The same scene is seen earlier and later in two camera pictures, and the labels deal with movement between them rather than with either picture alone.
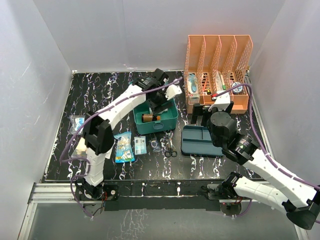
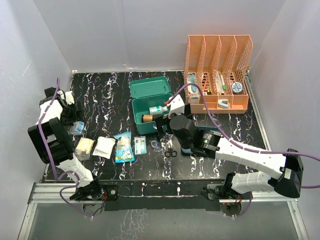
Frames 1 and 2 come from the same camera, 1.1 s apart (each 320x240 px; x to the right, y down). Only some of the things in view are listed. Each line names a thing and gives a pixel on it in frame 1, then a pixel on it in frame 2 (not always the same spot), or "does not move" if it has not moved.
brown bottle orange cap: (149, 117) does not move
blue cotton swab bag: (124, 151) does not move
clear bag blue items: (76, 122) does not move
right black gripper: (200, 110) to (161, 121)
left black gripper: (156, 107) to (77, 115)
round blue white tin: (238, 90) does not move
